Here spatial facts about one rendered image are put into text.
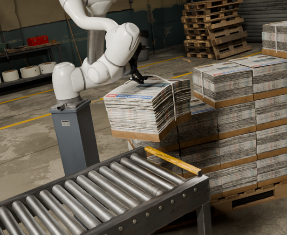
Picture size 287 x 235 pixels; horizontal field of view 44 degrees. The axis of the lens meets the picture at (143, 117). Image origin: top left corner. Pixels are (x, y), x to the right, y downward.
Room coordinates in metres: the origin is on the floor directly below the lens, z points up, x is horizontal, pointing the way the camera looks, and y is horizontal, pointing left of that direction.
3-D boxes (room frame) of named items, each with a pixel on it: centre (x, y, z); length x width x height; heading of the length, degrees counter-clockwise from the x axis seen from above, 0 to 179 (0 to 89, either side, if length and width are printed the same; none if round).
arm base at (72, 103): (2.25, 0.47, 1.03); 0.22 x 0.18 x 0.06; 159
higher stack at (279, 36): (2.62, -1.17, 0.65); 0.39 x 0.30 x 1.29; 13
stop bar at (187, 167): (1.66, -0.11, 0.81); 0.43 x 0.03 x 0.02; 32
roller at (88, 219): (1.38, 0.35, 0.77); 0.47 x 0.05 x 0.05; 32
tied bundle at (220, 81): (2.49, -0.59, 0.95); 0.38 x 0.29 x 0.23; 13
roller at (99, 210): (1.41, 0.29, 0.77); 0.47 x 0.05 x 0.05; 32
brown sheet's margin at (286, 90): (2.56, -0.88, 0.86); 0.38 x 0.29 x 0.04; 11
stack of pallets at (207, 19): (9.12, -2.02, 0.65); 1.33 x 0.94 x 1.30; 126
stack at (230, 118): (2.46, -0.46, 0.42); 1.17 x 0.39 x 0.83; 103
